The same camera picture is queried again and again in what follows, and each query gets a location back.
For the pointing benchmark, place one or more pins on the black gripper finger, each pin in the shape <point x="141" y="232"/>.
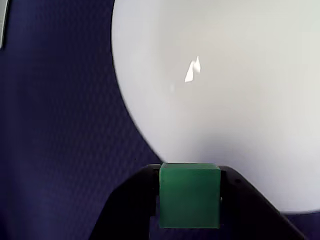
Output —
<point x="125" y="215"/>
<point x="252" y="220"/>

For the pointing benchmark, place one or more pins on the green cube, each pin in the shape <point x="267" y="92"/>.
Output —
<point x="190" y="197"/>

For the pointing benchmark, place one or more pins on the white round plate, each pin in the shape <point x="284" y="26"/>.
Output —
<point x="225" y="100"/>

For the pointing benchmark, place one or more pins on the blue woven tablecloth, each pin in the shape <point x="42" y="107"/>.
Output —
<point x="62" y="125"/>

